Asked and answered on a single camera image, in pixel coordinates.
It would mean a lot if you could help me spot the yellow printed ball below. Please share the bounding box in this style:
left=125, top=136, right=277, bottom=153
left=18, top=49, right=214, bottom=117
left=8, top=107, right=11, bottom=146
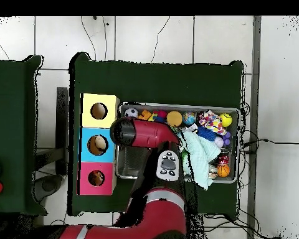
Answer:
left=219, top=113, right=233, bottom=128

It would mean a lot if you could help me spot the black cable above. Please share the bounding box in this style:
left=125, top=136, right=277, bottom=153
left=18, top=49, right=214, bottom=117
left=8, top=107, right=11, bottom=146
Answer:
left=241, top=138, right=299, bottom=148

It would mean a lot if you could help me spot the small orange basketball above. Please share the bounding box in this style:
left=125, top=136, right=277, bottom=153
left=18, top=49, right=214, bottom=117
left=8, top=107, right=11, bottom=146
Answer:
left=217, top=164, right=231, bottom=178

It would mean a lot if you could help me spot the grey floor stand base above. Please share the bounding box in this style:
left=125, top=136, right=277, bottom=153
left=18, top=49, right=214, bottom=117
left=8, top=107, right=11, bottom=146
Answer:
left=32, top=174, right=64, bottom=203

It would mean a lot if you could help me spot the black and white soccer ball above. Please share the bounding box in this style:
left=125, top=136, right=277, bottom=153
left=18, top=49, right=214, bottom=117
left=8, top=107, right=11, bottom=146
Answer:
left=123, top=107, right=139, bottom=118

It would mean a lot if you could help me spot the colourful patterned cloth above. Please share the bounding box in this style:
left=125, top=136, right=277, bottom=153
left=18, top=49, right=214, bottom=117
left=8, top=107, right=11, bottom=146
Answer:
left=197, top=109, right=227, bottom=136

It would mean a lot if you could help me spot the dark green table cloth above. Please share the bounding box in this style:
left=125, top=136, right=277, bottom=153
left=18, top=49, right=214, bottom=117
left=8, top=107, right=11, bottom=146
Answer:
left=0, top=55, right=48, bottom=216
left=67, top=52, right=245, bottom=217

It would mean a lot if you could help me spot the wooden box with three holes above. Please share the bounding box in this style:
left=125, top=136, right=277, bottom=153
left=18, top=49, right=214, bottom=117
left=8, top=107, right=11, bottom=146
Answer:
left=77, top=93, right=121, bottom=196

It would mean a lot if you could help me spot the silver wire mesh bin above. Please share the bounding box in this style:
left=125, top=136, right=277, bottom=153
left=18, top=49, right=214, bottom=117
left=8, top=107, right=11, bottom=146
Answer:
left=115, top=102, right=241, bottom=184

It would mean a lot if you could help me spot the orange plastic block toy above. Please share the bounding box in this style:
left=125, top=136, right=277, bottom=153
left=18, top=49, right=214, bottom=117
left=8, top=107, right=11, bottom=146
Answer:
left=137, top=109, right=153, bottom=121

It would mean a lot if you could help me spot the mint green knitted cloth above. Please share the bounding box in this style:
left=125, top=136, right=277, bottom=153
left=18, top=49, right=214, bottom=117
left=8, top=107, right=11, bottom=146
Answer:
left=180, top=130, right=222, bottom=191

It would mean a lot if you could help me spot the black upright panel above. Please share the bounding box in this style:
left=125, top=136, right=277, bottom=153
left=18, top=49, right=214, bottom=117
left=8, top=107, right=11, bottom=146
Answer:
left=55, top=87, right=69, bottom=176

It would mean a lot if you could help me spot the globe print ball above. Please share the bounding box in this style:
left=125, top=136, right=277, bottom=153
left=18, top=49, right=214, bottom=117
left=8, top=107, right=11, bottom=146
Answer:
left=182, top=111, right=197, bottom=126

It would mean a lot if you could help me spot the purple plastic toy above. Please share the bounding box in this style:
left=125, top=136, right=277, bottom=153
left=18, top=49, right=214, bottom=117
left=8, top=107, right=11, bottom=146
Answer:
left=222, top=131, right=232, bottom=146

